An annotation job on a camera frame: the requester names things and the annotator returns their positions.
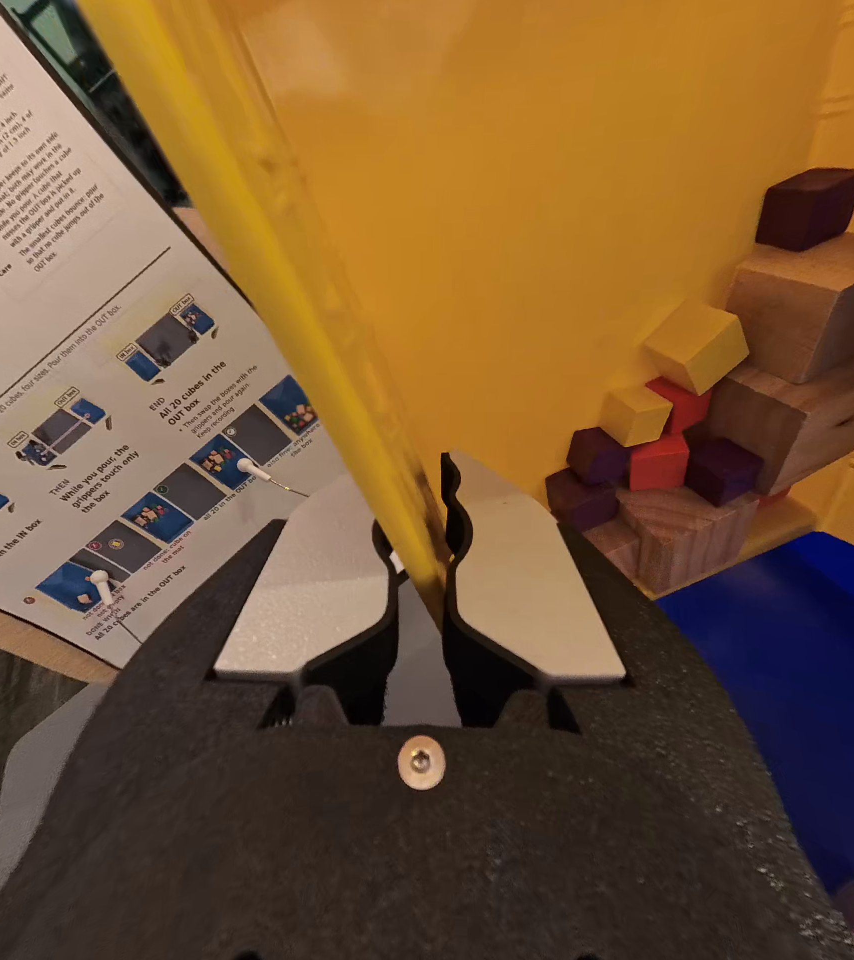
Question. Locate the white printed instruction sheet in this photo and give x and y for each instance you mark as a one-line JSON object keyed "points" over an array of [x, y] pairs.
{"points": [[59, 300]]}

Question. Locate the blue plastic box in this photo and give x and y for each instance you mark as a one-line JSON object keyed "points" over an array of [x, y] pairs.
{"points": [[809, 675]]}

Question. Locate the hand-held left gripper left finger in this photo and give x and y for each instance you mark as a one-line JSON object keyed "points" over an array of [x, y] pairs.
{"points": [[299, 600]]}

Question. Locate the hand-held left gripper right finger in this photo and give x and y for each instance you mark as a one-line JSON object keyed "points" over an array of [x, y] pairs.
{"points": [[532, 600]]}

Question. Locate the pile of wooden cubes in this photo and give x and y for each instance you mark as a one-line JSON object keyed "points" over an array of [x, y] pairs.
{"points": [[809, 322]]}

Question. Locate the yellow plastic box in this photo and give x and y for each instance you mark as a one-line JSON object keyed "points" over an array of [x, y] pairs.
{"points": [[509, 225]]}

